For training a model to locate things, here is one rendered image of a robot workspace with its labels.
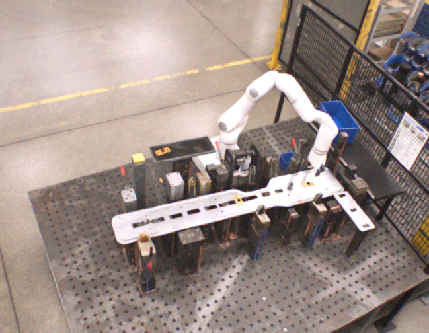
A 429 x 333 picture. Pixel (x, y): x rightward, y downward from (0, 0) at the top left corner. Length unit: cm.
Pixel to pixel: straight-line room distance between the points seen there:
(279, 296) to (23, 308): 175
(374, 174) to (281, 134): 92
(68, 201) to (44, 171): 127
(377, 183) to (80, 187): 188
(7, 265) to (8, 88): 230
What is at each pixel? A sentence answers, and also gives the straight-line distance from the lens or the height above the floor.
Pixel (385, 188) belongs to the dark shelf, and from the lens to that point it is 282.
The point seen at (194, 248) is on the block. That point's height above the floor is 96.
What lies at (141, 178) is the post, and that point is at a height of 102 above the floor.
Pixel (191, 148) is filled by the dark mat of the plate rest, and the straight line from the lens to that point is 251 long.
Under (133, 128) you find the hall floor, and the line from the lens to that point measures 448.
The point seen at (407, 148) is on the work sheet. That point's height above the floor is 126.
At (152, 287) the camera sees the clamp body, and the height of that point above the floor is 74.
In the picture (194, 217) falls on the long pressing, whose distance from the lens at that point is 237.
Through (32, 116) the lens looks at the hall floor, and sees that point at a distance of 476.
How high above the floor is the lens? 283
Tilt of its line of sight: 43 degrees down
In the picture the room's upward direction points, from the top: 8 degrees clockwise
